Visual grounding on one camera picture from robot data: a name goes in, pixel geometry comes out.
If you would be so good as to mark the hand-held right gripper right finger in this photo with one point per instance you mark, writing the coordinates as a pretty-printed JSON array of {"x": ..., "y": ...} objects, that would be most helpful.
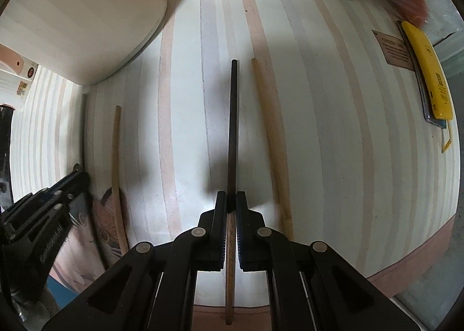
[{"x": 240, "y": 236}]

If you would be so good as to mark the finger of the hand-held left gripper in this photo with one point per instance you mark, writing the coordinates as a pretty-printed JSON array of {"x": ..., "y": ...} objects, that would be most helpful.
[{"x": 67, "y": 186}]

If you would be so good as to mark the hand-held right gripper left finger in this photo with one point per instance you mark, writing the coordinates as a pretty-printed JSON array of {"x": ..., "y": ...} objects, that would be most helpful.
[{"x": 222, "y": 229}]

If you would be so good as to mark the black chopstick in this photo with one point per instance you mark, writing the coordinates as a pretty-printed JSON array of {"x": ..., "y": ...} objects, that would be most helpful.
[
  {"x": 84, "y": 128},
  {"x": 234, "y": 117}
]

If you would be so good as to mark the cream utensil holder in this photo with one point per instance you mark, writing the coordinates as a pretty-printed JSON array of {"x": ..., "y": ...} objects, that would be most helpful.
[{"x": 90, "y": 19}]

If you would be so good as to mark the light wooden chopstick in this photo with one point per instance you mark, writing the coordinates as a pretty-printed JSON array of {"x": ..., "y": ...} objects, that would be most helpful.
[
  {"x": 266, "y": 117},
  {"x": 116, "y": 153}
]

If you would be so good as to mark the striped cat print tablecloth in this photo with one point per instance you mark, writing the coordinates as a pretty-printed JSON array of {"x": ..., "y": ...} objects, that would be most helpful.
[{"x": 326, "y": 135}]

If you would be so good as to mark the clear plastic bag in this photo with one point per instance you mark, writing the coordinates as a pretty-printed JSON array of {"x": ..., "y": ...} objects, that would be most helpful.
[{"x": 406, "y": 1}]

